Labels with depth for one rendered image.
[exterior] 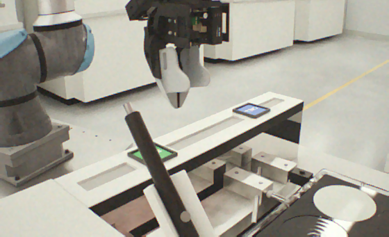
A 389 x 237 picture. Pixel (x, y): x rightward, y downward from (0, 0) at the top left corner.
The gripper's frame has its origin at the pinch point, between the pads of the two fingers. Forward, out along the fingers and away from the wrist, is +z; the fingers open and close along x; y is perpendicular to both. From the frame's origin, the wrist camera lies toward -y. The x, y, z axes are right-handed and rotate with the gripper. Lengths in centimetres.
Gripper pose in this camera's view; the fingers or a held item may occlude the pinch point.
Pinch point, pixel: (174, 98)
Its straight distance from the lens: 54.5
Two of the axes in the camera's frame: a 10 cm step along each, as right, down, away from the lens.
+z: 0.0, 9.3, 3.6
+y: 6.8, 2.6, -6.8
